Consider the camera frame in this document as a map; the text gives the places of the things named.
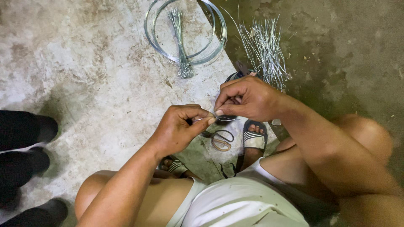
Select person's right hand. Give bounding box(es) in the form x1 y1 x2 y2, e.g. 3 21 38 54
214 75 285 123

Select person's left hand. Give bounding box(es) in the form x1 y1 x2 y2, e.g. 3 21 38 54
151 104 217 158

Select thin short silver wire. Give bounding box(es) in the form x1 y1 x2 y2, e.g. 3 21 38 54
193 116 240 122

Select dark pliers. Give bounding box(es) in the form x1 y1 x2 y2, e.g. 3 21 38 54
235 61 258 77

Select striped left slide sandal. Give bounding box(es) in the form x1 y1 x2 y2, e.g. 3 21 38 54
158 156 190 178

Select striped slide sandal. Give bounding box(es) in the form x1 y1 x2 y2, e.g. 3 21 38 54
158 156 190 178
241 119 268 152

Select striped right slide sandal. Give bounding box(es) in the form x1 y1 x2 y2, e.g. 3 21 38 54
241 119 268 152

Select person's left leg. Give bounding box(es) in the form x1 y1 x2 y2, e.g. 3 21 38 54
74 170 195 227

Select person's leg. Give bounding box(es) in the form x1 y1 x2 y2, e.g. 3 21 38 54
259 114 394 202
74 170 195 227

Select white shorts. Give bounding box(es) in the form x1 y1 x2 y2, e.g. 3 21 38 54
166 157 311 227

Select person's right leg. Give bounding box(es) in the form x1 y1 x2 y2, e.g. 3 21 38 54
259 114 394 202

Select scissors with black tan handles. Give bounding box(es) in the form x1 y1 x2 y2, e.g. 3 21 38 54
200 129 235 152

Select pile of cut silver wires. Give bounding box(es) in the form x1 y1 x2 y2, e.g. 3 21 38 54
220 6 293 92

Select coil of silver wire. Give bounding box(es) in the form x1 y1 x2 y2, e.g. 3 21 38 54
144 0 228 69

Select bundle of twisted wire ties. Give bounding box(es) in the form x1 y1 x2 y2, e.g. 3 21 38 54
167 8 194 79

